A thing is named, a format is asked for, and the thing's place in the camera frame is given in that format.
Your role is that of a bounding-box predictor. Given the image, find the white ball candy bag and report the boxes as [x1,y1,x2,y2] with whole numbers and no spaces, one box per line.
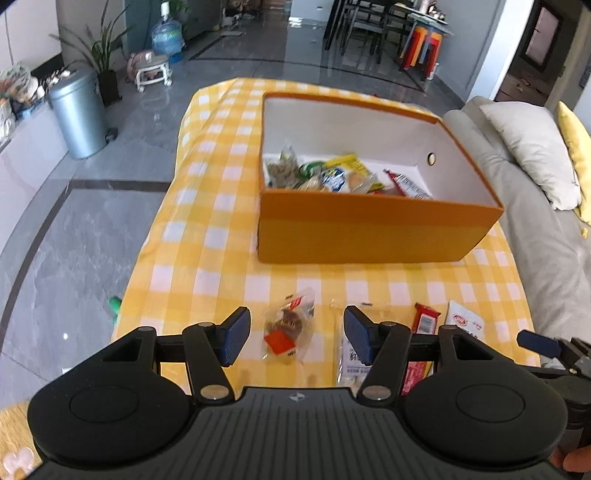
[329,298,419,388]

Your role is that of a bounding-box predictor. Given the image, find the red bar wrapper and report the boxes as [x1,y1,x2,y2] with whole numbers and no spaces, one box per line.
[402,303,441,395]

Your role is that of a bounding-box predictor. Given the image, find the white gluten snack packet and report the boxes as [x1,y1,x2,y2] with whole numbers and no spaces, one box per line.
[446,300,485,341]

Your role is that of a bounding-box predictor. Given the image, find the clear bag brown pastry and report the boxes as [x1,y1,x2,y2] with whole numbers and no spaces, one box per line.
[263,288,315,364]

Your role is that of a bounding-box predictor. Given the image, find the red white snack packet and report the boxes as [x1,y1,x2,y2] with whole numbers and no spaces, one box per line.
[384,169,433,200]

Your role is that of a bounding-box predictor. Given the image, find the yellow snack packet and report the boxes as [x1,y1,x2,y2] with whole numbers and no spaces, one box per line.
[325,154,370,177]

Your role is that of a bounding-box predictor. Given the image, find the white green snack bag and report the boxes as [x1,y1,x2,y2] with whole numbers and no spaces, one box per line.
[263,143,301,189]

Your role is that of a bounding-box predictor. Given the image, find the green raisin bag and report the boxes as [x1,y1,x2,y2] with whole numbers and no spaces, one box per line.
[298,160,325,182]

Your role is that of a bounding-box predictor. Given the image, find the green sausage stick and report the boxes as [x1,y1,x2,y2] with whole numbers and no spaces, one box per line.
[108,296,122,318]

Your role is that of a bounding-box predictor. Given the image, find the orange stick snack bag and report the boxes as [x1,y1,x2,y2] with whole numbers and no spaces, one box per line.
[346,172,384,194]

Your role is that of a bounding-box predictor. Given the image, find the person's right hand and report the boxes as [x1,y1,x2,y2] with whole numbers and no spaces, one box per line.
[550,446,591,473]

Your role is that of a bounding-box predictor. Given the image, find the yellow checkered tablecloth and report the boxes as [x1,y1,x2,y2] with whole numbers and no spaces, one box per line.
[115,78,539,388]

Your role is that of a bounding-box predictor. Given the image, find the grey sofa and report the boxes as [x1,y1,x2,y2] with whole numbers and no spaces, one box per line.
[443,97,590,341]

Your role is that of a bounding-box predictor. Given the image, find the orange cardboard box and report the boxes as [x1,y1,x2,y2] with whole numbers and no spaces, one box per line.
[256,92,504,264]

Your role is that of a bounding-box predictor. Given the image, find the yellow cushion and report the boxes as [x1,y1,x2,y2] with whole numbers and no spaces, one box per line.
[557,101,591,224]

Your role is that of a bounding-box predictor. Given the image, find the white cushion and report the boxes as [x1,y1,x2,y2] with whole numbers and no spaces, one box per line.
[480,102,581,211]

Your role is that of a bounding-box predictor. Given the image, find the white tv console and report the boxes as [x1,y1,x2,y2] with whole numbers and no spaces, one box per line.
[0,103,68,249]

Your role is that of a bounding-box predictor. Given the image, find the silver trash can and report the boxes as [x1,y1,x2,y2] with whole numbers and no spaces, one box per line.
[49,67,118,160]

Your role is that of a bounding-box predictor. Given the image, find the white rolling stool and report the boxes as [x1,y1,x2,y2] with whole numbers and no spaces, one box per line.
[126,50,172,93]

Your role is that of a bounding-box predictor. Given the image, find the orange red stacked stools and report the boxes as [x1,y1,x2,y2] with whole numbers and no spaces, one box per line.
[401,25,444,80]

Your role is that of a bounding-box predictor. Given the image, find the potted long leaf plant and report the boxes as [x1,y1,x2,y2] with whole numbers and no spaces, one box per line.
[49,1,133,107]

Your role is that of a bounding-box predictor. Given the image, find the black dining chair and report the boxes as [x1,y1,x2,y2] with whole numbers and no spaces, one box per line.
[341,1,394,64]

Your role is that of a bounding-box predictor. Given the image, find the blue water jug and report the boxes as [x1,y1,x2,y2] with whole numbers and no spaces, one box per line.
[151,1,184,63]

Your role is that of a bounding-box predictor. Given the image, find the plush toy on console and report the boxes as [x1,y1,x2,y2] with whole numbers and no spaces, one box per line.
[0,63,44,103]

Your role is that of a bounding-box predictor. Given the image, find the dining table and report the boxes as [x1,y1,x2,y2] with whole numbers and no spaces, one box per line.
[322,1,453,55]

